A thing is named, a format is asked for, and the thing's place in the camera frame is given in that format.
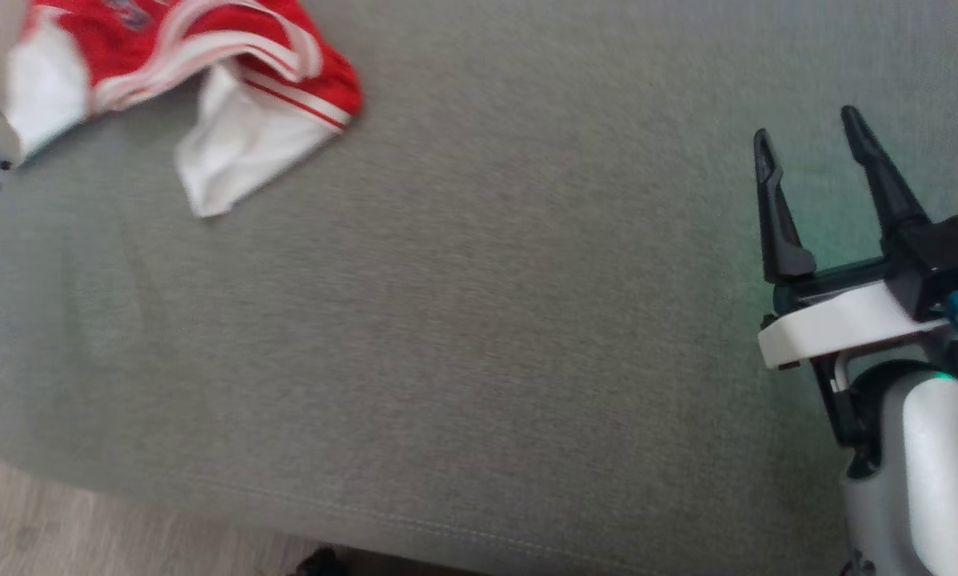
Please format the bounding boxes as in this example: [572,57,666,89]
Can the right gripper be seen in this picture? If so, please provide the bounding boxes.
[754,105,948,450]

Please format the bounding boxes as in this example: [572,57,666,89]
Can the red and white basketball jersey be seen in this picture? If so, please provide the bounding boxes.
[2,0,365,219]

